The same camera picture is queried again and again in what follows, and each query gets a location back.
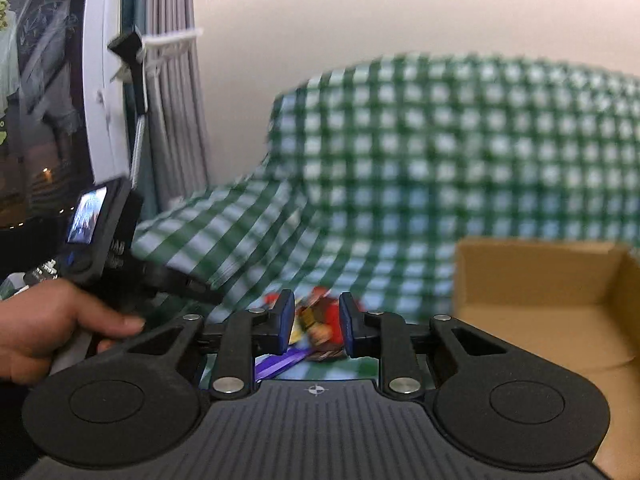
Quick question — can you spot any dark glass window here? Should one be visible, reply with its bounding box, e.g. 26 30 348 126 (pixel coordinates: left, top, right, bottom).
0 0 96 232

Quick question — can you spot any red and yellow snack bag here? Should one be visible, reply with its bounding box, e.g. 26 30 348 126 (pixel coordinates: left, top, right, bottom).
294 286 351 362

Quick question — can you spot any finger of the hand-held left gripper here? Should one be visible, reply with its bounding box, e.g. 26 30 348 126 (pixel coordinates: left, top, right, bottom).
145 260 224 306

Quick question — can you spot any grey pleated curtain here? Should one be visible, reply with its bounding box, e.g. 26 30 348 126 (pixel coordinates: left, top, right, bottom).
144 0 212 208

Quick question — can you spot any brown cardboard box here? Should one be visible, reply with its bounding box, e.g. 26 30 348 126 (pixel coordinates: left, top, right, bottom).
452 236 640 480

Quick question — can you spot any green checked blanket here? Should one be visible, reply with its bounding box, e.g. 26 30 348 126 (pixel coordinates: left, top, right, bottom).
132 51 640 388

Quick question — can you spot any purple snack packet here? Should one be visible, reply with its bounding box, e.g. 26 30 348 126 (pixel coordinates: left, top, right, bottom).
254 346 312 387

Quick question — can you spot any black and white clamp bracket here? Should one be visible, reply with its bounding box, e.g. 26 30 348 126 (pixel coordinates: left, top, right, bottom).
107 26 205 113

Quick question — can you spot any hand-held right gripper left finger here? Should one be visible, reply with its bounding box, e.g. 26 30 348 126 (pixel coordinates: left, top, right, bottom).
120 290 296 398

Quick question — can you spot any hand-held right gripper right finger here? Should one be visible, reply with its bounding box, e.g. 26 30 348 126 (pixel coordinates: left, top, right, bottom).
339 291 506 397

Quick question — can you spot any white window frame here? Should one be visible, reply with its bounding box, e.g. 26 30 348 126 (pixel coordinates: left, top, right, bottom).
81 0 137 186

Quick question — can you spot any person's left hand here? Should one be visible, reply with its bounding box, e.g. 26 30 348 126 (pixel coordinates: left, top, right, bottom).
0 279 147 387

